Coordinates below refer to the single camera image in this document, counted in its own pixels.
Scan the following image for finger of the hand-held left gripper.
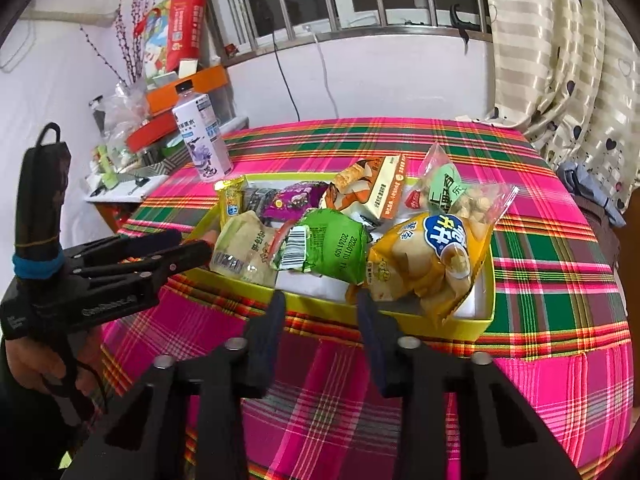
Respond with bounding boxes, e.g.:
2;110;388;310
74;239;214;292
66;228;184;270

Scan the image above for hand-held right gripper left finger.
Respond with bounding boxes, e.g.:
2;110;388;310
60;290;287;480

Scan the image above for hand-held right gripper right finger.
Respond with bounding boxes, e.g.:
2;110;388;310
356;292;583;480

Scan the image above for cream snack packet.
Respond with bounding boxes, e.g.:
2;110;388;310
210;210;281;288

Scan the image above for yellow-rimmed white tray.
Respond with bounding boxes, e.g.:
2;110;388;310
187;172;496;353

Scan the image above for long yellow snack packet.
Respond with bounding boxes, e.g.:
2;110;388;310
215;176;246;226

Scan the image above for yellow chips packet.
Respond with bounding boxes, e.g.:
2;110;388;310
357;210;496;323

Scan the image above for dark clear snack packet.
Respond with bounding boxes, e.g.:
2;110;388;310
242;186;273;213

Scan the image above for green pea snack packet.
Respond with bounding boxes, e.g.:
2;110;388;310
270;207;373;281

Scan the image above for purple snack packet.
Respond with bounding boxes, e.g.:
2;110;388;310
262;182;326;223

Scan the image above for orange white snack packet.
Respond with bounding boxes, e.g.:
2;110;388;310
320;154;408;223

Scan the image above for clear nut bag green label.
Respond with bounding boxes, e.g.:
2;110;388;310
405;142;521;233

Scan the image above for person's left hand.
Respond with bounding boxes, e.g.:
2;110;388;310
4;327;106;398

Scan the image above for white side table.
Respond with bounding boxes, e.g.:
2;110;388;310
84;167;171;206

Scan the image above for striped cardboard box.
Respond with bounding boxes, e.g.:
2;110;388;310
132;142;196;178

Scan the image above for clear plastic bag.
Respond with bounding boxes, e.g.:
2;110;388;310
92;82;151;161

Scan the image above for white drink bottle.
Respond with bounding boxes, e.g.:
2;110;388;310
172;80;232;182

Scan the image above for purple flower branches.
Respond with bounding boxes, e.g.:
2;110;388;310
80;0;166;86

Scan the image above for pink green plaid tablecloth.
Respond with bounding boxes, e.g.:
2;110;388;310
100;117;636;480

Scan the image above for red gift bag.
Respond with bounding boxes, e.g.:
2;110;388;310
134;0;208;81

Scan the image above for blue-grey cloth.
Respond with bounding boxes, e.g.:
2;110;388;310
555;160;628;228

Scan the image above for steel window grille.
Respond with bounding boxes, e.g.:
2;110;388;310
192;0;493;68

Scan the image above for cream striped heart curtain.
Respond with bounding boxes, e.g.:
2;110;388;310
477;0;640;216

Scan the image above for black hook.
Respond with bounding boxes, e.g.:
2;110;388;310
450;4;473;53

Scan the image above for black cable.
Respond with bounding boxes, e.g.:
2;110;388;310
267;17;301;123

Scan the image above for white cable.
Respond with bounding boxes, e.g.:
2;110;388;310
302;22;341;121

